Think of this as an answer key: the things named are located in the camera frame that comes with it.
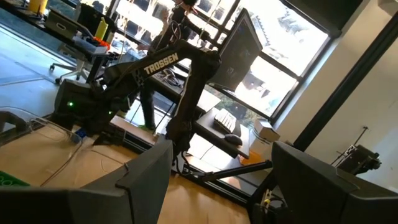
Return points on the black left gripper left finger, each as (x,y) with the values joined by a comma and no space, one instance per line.
(93,205)

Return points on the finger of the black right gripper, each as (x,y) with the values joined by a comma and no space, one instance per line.
(110,137)

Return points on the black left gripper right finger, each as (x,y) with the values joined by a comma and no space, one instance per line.
(314,199)

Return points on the blue toy block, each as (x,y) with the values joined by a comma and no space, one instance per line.
(80,133)

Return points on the green toy block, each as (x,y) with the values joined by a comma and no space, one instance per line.
(11,180)

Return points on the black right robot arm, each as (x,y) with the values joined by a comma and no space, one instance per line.
(161,63)

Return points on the white office chair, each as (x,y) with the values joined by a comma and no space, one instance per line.
(77,69)

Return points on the clear plastic bin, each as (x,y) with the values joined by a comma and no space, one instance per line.
(46,149)

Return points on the black device on tripod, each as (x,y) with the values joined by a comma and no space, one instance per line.
(360,158)

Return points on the yellow bottle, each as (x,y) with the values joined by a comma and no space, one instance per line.
(101,29)

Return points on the gray storage box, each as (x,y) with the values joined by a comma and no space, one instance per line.
(60,26)

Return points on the white cardboard box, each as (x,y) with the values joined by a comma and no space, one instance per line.
(265,130)

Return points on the black computer mouse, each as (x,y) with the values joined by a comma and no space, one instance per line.
(233,139)

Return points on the black keyboard desk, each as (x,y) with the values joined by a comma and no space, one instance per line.
(211,130)

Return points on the yellow container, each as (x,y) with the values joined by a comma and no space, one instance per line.
(38,5)

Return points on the white computer keyboard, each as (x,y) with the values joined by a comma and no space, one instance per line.
(225,120)

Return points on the black computer monitor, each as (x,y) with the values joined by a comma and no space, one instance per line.
(236,53)

